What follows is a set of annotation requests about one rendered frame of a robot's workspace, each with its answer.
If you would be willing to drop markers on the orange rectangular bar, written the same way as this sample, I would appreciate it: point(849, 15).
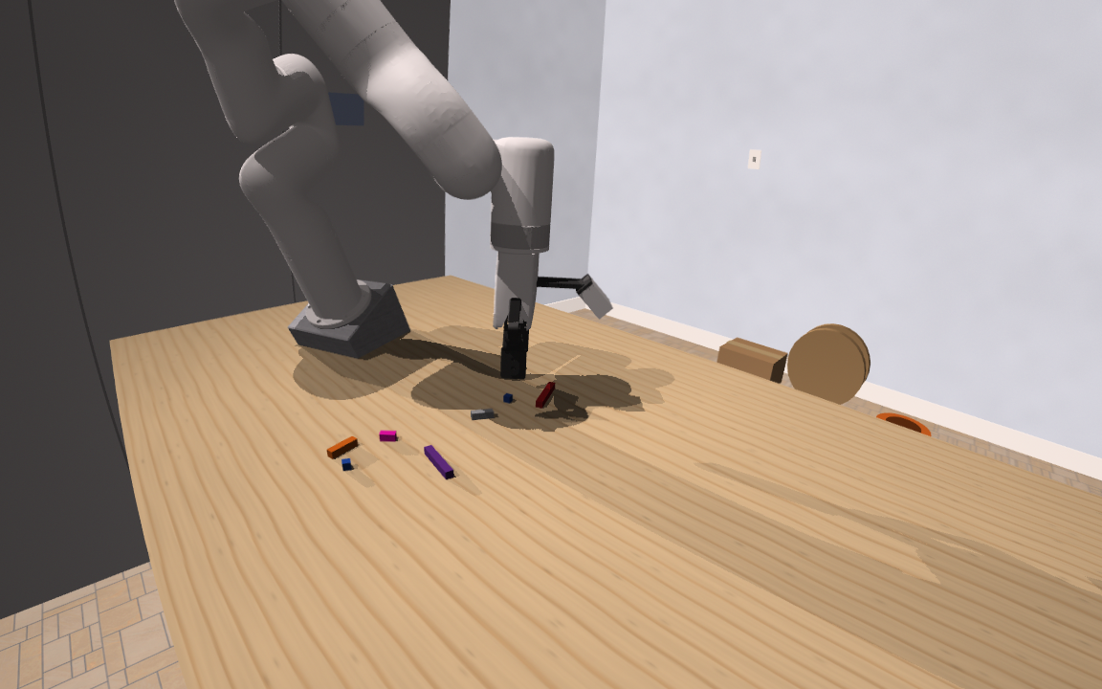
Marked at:
point(342, 447)

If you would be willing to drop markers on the red rod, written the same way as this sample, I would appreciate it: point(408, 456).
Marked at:
point(540, 402)

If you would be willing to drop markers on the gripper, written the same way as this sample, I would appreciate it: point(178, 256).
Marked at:
point(515, 292)

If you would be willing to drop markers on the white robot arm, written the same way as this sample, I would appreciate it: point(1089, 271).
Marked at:
point(261, 97)

